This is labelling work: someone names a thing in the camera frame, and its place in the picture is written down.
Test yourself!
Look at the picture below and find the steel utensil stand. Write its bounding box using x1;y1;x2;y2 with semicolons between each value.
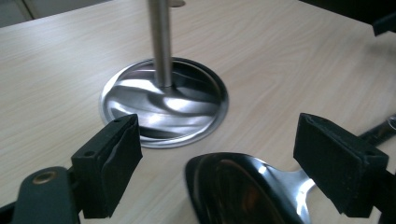
99;0;230;149

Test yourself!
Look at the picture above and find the dark object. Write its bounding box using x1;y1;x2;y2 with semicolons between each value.
298;0;396;37

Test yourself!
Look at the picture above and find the steel spoon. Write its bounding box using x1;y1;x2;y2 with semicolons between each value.
184;114;396;224

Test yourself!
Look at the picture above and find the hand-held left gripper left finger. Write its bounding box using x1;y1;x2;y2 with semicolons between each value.
70;113;144;219

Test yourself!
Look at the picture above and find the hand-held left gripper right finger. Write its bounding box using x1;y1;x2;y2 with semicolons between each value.
292;112;390;218

